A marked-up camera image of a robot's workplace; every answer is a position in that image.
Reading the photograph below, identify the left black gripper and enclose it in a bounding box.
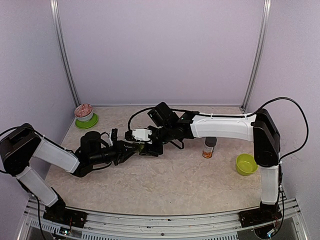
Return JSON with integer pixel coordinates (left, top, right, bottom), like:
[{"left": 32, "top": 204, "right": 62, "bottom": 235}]
[{"left": 89, "top": 139, "right": 139, "bottom": 166}]

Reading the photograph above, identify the green weekly pill organizer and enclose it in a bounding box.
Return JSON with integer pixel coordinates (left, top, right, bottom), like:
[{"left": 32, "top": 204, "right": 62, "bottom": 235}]
[{"left": 138, "top": 144, "right": 150, "bottom": 156}]

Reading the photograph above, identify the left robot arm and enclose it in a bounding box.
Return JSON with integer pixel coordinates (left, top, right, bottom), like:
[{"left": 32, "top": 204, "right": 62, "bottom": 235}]
[{"left": 0, "top": 123, "right": 143, "bottom": 223}]

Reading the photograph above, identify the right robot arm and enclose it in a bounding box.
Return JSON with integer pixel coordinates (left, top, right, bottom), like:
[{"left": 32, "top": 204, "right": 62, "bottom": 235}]
[{"left": 132, "top": 137, "right": 262, "bottom": 216}]

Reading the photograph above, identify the lime green plate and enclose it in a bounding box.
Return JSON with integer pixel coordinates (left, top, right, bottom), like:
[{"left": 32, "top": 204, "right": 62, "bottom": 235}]
[{"left": 75, "top": 113, "right": 99, "bottom": 130}]

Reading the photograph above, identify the red patterned white bowl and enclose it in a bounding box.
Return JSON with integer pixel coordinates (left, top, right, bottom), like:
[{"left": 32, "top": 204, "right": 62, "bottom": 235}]
[{"left": 74, "top": 103, "right": 94, "bottom": 122}]

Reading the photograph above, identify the orange pill bottle grey cap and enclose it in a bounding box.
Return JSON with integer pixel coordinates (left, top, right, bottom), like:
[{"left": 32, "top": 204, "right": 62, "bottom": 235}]
[{"left": 202, "top": 137, "right": 217, "bottom": 159}]

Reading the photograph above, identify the lime green bowl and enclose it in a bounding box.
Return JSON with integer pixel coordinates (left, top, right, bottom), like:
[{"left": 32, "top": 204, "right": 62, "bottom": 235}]
[{"left": 235, "top": 153, "right": 258, "bottom": 176}]

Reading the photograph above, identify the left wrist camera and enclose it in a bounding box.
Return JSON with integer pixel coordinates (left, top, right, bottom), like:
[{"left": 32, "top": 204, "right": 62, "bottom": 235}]
[{"left": 108, "top": 128, "right": 118, "bottom": 147}]

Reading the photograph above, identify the front aluminium rail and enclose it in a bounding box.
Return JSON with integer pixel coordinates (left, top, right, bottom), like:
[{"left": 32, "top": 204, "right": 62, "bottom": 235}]
[{"left": 17, "top": 197, "right": 308, "bottom": 240}]

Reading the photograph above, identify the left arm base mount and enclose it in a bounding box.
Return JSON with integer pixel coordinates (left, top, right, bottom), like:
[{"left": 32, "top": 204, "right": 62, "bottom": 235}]
[{"left": 43, "top": 199, "right": 87, "bottom": 229}]

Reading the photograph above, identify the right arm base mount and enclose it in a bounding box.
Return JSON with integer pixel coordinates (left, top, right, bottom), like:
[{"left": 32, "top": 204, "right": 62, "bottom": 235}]
[{"left": 238, "top": 202, "right": 282, "bottom": 228}]

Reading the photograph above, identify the left aluminium frame post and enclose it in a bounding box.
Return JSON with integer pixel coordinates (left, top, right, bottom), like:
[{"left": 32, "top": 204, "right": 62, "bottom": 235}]
[{"left": 49, "top": 0, "right": 81, "bottom": 107}]

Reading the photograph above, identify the aluminium frame post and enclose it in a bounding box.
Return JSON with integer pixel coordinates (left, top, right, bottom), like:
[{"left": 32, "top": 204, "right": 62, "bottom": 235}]
[
  {"left": 49, "top": 0, "right": 81, "bottom": 107},
  {"left": 241, "top": 0, "right": 272, "bottom": 113}
]

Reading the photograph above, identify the right aluminium frame post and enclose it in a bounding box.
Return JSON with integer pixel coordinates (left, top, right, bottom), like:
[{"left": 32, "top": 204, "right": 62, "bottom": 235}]
[{"left": 241, "top": 0, "right": 272, "bottom": 113}]

